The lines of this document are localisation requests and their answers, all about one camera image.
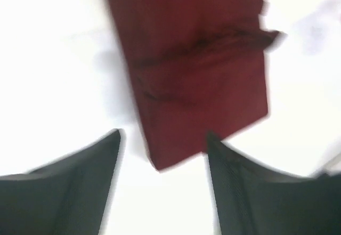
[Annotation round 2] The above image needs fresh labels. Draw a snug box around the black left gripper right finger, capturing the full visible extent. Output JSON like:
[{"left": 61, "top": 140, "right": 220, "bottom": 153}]
[{"left": 207, "top": 133, "right": 340, "bottom": 235}]

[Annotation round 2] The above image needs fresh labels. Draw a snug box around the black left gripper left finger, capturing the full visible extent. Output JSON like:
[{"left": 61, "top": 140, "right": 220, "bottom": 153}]
[{"left": 1, "top": 130, "right": 121, "bottom": 235}]

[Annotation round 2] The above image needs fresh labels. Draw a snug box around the dark red t shirt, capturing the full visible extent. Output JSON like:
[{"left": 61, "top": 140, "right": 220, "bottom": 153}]
[{"left": 107, "top": 0, "right": 278, "bottom": 171}]

